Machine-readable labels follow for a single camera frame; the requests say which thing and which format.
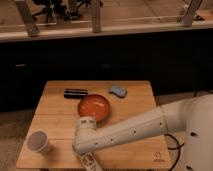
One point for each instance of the white labelled bottle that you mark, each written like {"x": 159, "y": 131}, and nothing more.
{"x": 90, "y": 163}

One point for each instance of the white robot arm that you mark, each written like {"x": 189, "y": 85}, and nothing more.
{"x": 194, "y": 116}

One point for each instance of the blue sponge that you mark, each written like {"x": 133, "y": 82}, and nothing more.
{"x": 118, "y": 91}

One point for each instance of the orange bowl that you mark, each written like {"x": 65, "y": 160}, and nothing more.
{"x": 94, "y": 105}

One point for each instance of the black cylinder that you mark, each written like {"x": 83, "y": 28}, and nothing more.
{"x": 75, "y": 93}

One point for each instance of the white paper cup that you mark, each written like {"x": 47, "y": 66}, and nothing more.
{"x": 38, "y": 142}

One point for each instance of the black office chair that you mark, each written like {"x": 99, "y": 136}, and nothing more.
{"x": 54, "y": 6}

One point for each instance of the middle grey metal post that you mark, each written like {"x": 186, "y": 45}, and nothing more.
{"x": 95, "y": 16}

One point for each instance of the grey metal post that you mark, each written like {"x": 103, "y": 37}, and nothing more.
{"x": 188, "y": 18}
{"x": 27, "y": 18}
{"x": 95, "y": 16}

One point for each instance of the left grey metal post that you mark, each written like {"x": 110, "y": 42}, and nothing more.
{"x": 27, "y": 18}

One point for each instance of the right grey metal post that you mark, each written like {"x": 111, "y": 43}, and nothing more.
{"x": 188, "y": 18}

